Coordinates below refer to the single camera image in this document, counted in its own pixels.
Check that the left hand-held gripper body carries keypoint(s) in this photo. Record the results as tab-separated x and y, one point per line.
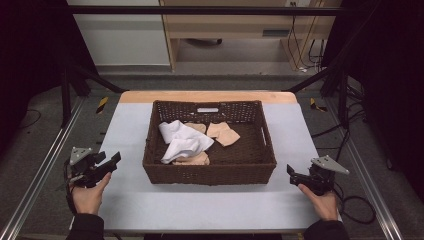
87	173

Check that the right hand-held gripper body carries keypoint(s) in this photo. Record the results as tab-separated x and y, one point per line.
320	176

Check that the person's left hand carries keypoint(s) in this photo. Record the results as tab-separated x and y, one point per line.
87	199

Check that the person's right hand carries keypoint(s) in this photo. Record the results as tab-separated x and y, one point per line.
321	204

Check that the light grey table mat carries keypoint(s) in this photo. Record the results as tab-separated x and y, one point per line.
133	200

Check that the yellow black tape marker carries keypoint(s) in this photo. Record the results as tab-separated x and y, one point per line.
316	105
102	104

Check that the brown wicker basket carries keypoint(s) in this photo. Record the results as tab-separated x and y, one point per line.
233	163

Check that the black metal stand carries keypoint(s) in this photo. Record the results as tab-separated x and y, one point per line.
66	96
340	86

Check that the white cloth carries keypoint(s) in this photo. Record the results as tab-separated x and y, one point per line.
182	141

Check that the beige sock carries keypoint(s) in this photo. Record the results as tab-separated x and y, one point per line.
224	134
197	127
195	160

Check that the black curtain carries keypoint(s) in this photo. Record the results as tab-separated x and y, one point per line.
30	60
393	83

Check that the white cabinet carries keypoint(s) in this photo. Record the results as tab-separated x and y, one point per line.
123	40

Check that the wooden desk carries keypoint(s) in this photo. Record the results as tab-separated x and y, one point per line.
233	23

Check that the aluminium floor rail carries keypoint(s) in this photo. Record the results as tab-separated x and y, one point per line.
370	180
40	166

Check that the black horizontal frame bar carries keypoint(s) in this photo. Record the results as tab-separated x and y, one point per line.
200	10

